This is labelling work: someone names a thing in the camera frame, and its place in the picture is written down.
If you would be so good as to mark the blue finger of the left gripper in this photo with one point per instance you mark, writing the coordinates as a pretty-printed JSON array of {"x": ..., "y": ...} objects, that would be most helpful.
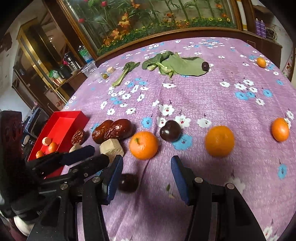
[
  {"x": 81, "y": 171},
  {"x": 55, "y": 160}
]

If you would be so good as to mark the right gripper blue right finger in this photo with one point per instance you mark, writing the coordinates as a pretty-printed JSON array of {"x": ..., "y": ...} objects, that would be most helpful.
[{"x": 184, "y": 178}]

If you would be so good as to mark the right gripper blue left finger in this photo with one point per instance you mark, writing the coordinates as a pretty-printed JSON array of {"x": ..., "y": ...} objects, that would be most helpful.
[{"x": 110, "y": 179}]

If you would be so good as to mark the red date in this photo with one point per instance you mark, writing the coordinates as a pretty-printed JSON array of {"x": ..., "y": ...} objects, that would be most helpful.
[
  {"x": 119, "y": 129},
  {"x": 99, "y": 132},
  {"x": 78, "y": 137}
]

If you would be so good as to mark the orange tangerine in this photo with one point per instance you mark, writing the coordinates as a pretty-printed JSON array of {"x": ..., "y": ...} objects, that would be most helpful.
[
  {"x": 52, "y": 147},
  {"x": 219, "y": 141},
  {"x": 39, "y": 154},
  {"x": 280, "y": 130},
  {"x": 144, "y": 145}
]

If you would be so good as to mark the beige sugarcane chunk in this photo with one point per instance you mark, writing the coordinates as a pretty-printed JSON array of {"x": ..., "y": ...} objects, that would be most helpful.
[
  {"x": 111, "y": 148},
  {"x": 75, "y": 147},
  {"x": 46, "y": 141}
]

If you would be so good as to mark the left hand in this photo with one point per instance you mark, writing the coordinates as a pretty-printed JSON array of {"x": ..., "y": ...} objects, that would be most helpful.
[{"x": 23, "y": 227}]

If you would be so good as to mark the orange tangerine in tray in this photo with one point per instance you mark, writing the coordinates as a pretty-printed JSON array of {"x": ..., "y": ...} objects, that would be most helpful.
[
  {"x": 52, "y": 147},
  {"x": 39, "y": 154}
]

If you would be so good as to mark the red tray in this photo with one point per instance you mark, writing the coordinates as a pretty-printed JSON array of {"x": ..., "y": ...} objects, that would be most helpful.
[{"x": 60, "y": 128}]

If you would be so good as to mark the purple floral tablecloth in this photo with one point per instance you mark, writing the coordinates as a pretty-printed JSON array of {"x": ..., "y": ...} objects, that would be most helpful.
[{"x": 236, "y": 93}]

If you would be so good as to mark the clear plastic cup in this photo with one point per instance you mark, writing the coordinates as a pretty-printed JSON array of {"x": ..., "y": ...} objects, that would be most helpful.
[{"x": 91, "y": 71}]

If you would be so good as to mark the small beige chunk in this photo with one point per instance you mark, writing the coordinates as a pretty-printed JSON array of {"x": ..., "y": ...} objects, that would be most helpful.
[{"x": 110, "y": 70}]

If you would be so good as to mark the steel thermos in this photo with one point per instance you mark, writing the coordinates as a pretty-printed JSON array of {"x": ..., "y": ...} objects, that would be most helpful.
[{"x": 71, "y": 62}]

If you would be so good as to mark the small bok choy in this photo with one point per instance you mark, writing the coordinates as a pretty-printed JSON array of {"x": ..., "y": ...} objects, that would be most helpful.
[{"x": 129, "y": 66}]

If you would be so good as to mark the wooden cabinet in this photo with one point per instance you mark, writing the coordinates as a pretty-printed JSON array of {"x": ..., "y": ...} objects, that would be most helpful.
[{"x": 44, "y": 36}]

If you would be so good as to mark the dark plum on leaf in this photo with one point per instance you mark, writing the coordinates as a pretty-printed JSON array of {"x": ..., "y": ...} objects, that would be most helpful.
[{"x": 205, "y": 66}]

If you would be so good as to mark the green label bottle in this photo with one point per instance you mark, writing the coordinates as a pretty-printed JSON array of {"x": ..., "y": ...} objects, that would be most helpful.
[{"x": 85, "y": 54}]

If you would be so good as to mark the large bok choy leaves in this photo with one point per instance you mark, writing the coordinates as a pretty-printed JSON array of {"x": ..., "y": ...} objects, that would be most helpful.
[{"x": 169, "y": 63}]

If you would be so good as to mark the small far kumquat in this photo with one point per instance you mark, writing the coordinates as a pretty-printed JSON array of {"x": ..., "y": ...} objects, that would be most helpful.
[{"x": 261, "y": 62}]

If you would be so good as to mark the purple spray cans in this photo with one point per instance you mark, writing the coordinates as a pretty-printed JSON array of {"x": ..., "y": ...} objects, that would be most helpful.
[{"x": 260, "y": 28}]

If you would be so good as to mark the flower garden wall picture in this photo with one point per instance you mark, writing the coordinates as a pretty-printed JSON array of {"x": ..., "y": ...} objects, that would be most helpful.
[{"x": 106, "y": 25}]

